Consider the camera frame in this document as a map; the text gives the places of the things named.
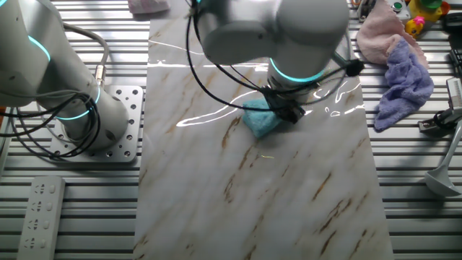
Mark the folded pink white towel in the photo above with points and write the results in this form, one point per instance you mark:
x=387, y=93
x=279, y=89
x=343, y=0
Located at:
x=144, y=5

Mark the grey exterior camera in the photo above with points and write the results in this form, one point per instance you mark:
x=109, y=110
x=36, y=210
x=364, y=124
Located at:
x=455, y=94

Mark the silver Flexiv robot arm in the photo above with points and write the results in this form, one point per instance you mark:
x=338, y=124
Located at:
x=36, y=72

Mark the white power strip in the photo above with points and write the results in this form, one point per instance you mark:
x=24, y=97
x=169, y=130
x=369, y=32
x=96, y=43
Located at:
x=41, y=216

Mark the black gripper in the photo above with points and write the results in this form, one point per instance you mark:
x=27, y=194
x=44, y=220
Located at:
x=281, y=101

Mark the yellow toy with green cap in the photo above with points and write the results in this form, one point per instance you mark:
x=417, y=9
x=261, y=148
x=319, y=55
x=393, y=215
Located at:
x=429, y=9

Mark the purple terry cloth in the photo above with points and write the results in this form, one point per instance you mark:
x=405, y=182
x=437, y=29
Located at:
x=408, y=83

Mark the marble pattern table mat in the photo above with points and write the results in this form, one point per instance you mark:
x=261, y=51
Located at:
x=252, y=198

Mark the light blue terry cloth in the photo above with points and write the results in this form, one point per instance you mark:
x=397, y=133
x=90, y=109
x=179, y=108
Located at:
x=258, y=122

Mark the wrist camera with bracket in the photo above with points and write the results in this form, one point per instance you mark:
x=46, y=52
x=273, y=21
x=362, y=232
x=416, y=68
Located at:
x=355, y=67

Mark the small yellow rubber duck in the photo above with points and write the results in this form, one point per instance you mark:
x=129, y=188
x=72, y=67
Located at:
x=414, y=27

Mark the pale pink cloth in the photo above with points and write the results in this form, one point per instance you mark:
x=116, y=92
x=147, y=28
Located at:
x=379, y=29

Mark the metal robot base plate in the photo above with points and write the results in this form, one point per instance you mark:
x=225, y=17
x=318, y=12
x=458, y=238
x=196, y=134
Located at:
x=126, y=144

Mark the metal bracket with black clamp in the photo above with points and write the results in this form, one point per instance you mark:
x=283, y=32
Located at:
x=429, y=124

